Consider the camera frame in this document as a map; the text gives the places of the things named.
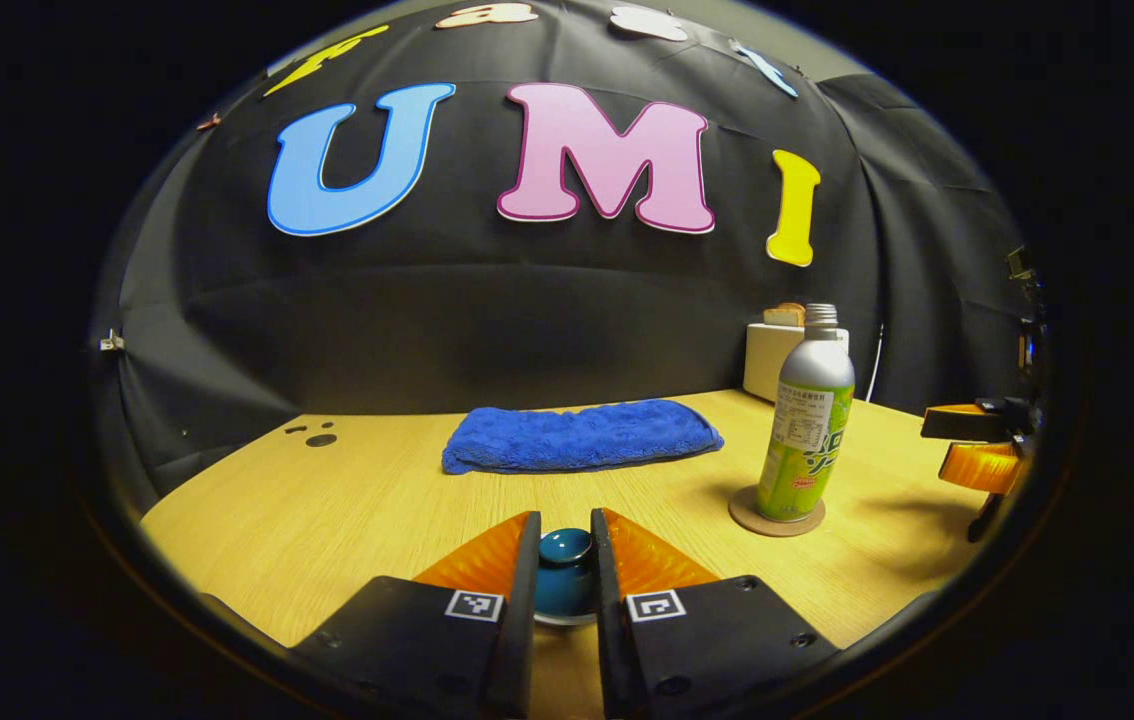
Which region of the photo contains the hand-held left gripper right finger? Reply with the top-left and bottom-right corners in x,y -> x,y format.
590,507 -> 843,720

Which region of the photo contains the black backdrop cloth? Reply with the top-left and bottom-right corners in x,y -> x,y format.
92,0 -> 1038,501

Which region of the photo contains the silver green water bottle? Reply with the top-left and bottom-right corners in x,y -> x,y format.
755,303 -> 856,523

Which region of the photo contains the white toaster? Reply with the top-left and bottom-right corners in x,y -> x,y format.
743,322 -> 850,404

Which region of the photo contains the blue towel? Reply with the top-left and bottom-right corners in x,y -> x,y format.
441,399 -> 725,475

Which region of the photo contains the teal teacup lid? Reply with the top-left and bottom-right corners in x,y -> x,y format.
534,528 -> 598,619

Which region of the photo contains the round brown coaster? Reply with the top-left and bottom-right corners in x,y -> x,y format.
728,485 -> 826,538

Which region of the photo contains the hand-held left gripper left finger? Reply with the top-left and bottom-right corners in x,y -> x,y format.
202,510 -> 543,720

